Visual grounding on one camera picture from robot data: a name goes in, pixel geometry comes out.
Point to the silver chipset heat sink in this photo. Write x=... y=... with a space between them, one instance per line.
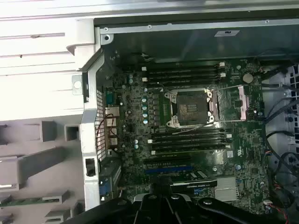
x=225 y=186

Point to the silver flat-topped disk bay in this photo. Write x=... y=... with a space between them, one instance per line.
x=272 y=93

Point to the green RAM stick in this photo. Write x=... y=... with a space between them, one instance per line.
x=23 y=202

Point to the CPU socket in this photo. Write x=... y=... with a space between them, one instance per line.
x=189 y=109

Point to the white wall sticker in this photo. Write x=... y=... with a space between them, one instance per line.
x=227 y=33

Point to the green motherboard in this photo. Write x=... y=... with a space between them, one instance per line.
x=245 y=144

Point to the black open PC case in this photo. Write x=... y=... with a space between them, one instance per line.
x=91 y=140

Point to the round coin battery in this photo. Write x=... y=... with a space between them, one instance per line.
x=247 y=77

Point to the metal rear port block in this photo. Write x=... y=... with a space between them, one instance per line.
x=112 y=109

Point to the black RAM slot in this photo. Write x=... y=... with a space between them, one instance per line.
x=187 y=146
x=163 y=135
x=187 y=75
x=187 y=140
x=187 y=80
x=187 y=64
x=187 y=70
x=187 y=152

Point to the black graphics card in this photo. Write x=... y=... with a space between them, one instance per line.
x=191 y=184

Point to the black expansion slot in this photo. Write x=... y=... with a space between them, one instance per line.
x=167 y=160

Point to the thin metal locking lever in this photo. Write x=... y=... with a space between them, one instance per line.
x=198 y=128

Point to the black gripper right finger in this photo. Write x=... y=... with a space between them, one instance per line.
x=180 y=210

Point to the grey parts rack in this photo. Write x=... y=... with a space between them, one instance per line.
x=58 y=168

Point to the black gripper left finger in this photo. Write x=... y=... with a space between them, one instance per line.
x=142 y=210

